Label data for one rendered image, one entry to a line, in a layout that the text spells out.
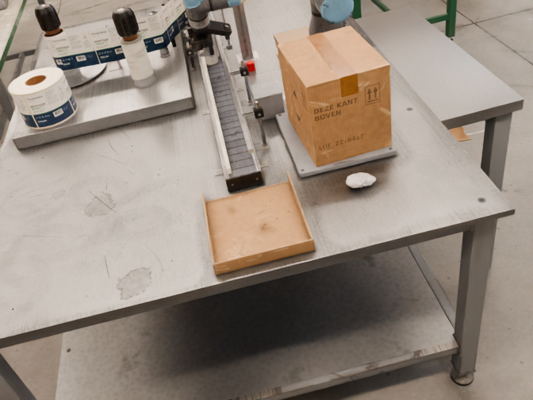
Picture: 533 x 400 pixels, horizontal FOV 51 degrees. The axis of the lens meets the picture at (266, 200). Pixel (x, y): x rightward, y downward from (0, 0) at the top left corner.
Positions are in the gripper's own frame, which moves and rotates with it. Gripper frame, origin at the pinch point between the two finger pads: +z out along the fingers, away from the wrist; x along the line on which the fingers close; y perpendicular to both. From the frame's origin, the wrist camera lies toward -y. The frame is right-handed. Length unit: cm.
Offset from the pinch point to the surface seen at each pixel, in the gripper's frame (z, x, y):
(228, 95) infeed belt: -8.0, 24.9, -1.5
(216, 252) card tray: -41, 91, 12
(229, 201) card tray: -31, 74, 6
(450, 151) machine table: -31, 76, -60
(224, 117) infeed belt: -15.1, 37.6, 1.6
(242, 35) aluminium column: 4.6, -8.9, -13.4
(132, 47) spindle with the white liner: -11.8, -2.3, 28.6
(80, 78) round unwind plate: 11, -11, 55
